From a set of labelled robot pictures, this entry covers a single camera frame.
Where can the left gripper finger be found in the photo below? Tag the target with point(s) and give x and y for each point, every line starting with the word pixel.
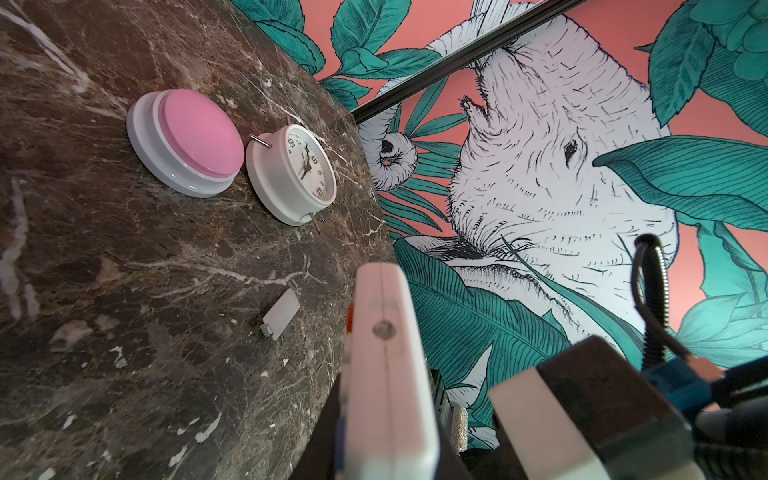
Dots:
pixel 317 462

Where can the white remote control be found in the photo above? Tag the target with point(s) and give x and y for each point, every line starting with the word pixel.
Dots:
pixel 387 425

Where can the grey remote battery cover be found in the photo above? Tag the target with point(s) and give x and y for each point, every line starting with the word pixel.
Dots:
pixel 280 314

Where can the glittery silver microphone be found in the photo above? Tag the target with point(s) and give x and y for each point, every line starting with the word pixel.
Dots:
pixel 458 434

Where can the white round alarm clock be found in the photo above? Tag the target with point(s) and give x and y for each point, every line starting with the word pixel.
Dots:
pixel 291 174

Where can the pink push button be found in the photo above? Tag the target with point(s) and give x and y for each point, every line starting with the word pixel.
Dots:
pixel 186 141

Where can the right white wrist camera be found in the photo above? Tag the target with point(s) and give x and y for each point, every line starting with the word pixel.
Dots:
pixel 588 414

